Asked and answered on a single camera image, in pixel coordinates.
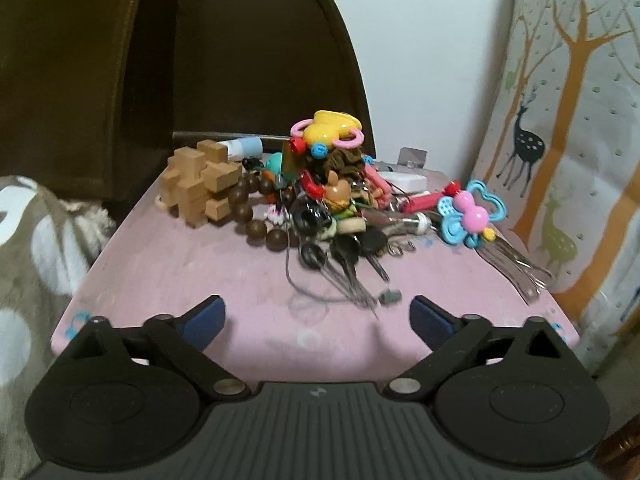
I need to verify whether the wooden burr puzzle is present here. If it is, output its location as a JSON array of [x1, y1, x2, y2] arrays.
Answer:
[[155, 140, 242, 229]]

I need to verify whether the blue pink teether toy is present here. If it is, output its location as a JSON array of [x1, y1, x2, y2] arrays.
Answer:
[[436, 180, 506, 249]]

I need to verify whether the yellow duck rattle toy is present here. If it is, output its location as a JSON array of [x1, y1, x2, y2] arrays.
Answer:
[[290, 110, 364, 151]]

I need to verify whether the grey polka dot blanket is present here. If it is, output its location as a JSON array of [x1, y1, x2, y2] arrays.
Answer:
[[1, 176, 116, 479]]

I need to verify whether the black key bunch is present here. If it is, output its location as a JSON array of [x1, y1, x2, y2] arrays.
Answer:
[[298, 234, 402, 315]]

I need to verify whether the white blue tube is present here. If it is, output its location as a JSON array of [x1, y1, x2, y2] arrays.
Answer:
[[219, 136, 264, 160]]

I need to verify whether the burger keychain toy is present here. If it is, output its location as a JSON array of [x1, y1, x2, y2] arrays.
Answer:
[[322, 170, 357, 220]]

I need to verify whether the deer print curtain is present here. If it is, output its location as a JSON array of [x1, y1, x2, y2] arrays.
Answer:
[[473, 0, 639, 370]]

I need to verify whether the black rubber ring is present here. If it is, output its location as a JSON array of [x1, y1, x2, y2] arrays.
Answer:
[[298, 242, 327, 271]]

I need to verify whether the white rectangular box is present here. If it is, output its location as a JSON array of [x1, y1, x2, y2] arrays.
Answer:
[[378, 171, 427, 195]]

